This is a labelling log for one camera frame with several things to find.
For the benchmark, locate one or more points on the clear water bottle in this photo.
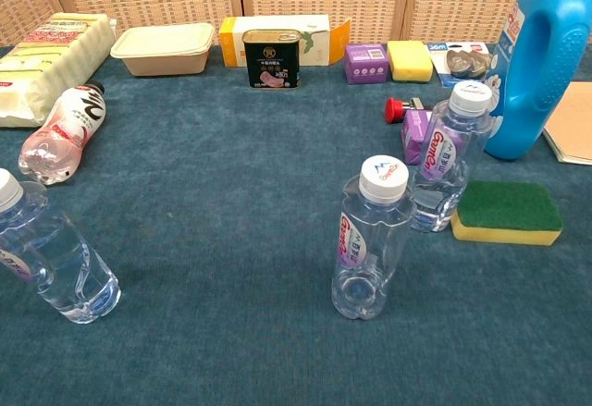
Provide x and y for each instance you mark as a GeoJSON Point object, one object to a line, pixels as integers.
{"type": "Point", "coordinates": [370, 258]}
{"type": "Point", "coordinates": [444, 147]}
{"type": "Point", "coordinates": [60, 258]}

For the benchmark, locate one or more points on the blue table cloth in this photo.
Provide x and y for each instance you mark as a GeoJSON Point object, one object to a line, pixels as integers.
{"type": "Point", "coordinates": [231, 193]}

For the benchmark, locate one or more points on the red emergency stop button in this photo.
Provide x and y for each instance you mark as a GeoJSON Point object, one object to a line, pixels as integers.
{"type": "Point", "coordinates": [395, 110]}

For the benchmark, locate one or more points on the black luncheon meat can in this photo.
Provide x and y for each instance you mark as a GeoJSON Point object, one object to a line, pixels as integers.
{"type": "Point", "coordinates": [272, 61]}

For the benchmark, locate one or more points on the small purple box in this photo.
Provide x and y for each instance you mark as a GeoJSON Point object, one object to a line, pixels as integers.
{"type": "Point", "coordinates": [365, 64]}
{"type": "Point", "coordinates": [414, 138]}

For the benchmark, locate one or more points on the yellow white carton box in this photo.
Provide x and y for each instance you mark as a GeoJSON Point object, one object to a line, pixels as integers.
{"type": "Point", "coordinates": [231, 45]}

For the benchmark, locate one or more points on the plain yellow sponge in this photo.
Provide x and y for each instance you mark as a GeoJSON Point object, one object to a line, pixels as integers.
{"type": "Point", "coordinates": [409, 61]}

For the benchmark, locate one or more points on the beige lidded food container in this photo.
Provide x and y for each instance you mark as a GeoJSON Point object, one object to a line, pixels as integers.
{"type": "Point", "coordinates": [162, 52]}

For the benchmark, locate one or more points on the correction tape blister pack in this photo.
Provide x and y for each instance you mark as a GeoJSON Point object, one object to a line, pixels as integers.
{"type": "Point", "coordinates": [458, 64]}

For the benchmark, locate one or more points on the green yellow scouring sponge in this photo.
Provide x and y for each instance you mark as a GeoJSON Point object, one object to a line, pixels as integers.
{"type": "Point", "coordinates": [506, 207]}

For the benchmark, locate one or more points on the pink drink bottle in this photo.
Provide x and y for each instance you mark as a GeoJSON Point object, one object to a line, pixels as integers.
{"type": "Point", "coordinates": [65, 133]}

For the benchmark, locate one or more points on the yellow sponge multipack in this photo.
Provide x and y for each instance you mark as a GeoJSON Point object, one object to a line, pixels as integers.
{"type": "Point", "coordinates": [46, 64]}

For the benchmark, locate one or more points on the brown spiral notebook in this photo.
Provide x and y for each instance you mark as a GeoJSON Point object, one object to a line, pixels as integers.
{"type": "Point", "coordinates": [571, 124]}

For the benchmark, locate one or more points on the blue detergent jug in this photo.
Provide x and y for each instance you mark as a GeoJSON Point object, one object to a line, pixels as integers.
{"type": "Point", "coordinates": [564, 54]}

